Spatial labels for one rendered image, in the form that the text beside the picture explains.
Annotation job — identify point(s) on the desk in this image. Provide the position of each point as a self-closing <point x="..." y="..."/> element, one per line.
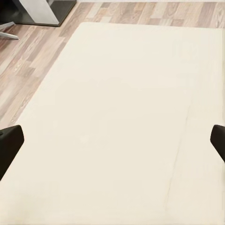
<point x="40" y="12"/>

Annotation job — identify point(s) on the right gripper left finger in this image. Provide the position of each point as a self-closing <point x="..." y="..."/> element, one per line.
<point x="11" y="140"/>

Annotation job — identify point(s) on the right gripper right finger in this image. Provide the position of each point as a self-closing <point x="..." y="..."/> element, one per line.
<point x="217" y="139"/>

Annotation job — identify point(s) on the bed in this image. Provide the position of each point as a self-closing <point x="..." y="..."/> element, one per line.
<point x="118" y="132"/>

